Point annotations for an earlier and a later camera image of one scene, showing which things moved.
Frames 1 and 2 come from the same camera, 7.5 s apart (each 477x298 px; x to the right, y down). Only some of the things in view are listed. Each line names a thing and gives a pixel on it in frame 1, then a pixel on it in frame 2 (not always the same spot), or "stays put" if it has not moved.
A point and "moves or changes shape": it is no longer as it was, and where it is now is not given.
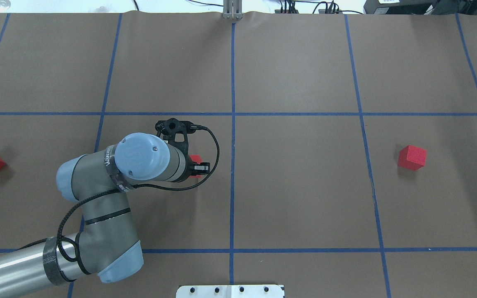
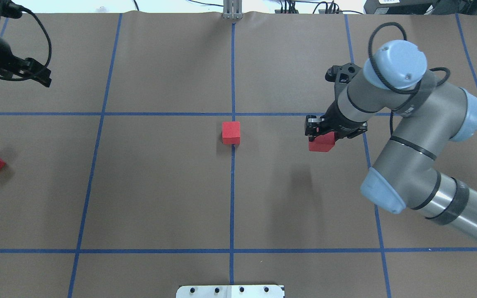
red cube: (196, 158) to (231, 133)
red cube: (412, 157) moves or changes shape
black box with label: (399, 6) stays put
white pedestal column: (230, 291) stays put
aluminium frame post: (232, 10) stays put
